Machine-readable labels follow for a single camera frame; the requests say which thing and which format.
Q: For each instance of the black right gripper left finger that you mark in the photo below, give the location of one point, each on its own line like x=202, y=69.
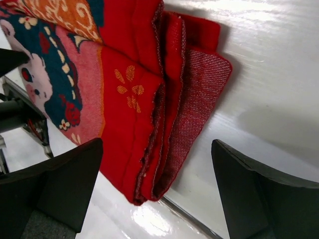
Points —
x=49, y=200

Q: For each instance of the red patterned folded blanket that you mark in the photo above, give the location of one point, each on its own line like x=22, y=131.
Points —
x=142, y=79

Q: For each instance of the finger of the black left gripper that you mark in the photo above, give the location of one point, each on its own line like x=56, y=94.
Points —
x=11, y=59

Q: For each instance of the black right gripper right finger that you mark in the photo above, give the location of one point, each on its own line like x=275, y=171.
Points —
x=260, y=202

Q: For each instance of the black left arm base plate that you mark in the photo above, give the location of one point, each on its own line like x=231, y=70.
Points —
x=36, y=123

